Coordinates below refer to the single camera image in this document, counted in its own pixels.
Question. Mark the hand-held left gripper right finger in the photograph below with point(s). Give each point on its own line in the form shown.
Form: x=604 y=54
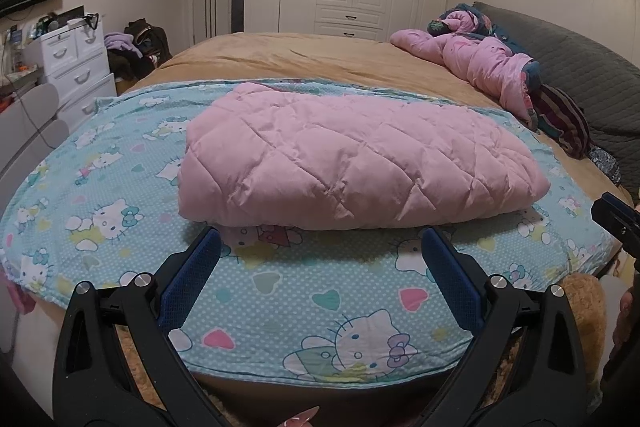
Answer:
x=450 y=277

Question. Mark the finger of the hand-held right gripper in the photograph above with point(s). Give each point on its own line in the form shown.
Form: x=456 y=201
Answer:
x=617 y=219

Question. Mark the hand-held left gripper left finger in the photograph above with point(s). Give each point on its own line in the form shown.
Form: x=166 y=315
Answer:
x=192 y=277

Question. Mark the pink quilted jacket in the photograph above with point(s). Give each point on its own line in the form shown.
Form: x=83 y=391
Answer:
x=350 y=157

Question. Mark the dark clothes pile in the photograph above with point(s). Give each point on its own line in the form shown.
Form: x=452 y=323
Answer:
x=132 y=67

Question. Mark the purple clothes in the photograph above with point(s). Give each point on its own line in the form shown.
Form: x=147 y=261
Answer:
x=120 y=42

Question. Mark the person's right hand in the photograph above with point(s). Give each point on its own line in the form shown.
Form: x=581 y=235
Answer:
x=629 y=317

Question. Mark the person's left hand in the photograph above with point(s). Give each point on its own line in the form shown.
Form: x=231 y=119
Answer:
x=300 y=418

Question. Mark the dark floral pillow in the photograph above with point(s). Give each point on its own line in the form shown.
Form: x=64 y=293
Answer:
x=605 y=164

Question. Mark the blue cartoon printed blanket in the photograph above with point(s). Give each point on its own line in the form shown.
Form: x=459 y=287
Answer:
x=250 y=297

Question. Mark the brown fuzzy blanket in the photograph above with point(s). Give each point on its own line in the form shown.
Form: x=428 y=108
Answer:
x=582 y=322

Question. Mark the dark striped cloth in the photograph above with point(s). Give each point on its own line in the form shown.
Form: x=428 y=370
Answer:
x=565 y=122

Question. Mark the grey quilted headboard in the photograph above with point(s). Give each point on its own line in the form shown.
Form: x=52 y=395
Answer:
x=590 y=57

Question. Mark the pink floral quilt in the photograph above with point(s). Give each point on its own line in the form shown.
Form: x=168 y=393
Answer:
x=470 y=57

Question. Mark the white drawer cabinet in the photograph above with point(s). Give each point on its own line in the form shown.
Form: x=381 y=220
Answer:
x=75 y=72

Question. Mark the black bag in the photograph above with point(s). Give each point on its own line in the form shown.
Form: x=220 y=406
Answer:
x=150 y=39

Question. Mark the bed with tan sheet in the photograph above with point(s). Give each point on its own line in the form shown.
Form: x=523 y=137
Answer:
x=325 y=57

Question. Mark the black flat panel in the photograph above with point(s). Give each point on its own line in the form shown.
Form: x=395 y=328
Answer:
x=65 y=18

